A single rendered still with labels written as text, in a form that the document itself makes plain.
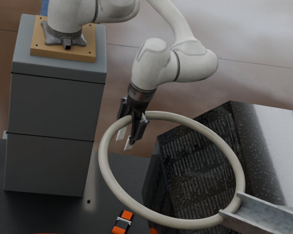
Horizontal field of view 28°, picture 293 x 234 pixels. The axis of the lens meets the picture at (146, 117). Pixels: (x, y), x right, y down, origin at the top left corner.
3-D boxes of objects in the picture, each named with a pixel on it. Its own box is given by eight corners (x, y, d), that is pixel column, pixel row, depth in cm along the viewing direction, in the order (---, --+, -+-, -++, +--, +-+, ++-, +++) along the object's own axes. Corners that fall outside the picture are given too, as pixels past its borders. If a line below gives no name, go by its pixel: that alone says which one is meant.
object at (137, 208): (268, 177, 197) (271, 171, 195) (190, 262, 163) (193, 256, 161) (157, 96, 213) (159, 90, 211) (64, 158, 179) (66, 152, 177)
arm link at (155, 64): (135, 93, 182) (172, 91, 188) (148, 53, 172) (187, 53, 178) (124, 71, 189) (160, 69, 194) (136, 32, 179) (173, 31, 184)
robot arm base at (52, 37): (46, 50, 246) (47, 39, 243) (40, 22, 262) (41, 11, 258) (88, 52, 252) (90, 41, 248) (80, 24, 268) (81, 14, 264)
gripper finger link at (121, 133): (121, 127, 202) (119, 126, 202) (116, 141, 207) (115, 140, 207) (128, 125, 204) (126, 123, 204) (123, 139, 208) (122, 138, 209)
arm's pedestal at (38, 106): (-9, 198, 286) (-3, 66, 237) (3, 131, 325) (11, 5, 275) (92, 207, 295) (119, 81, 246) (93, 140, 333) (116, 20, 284)
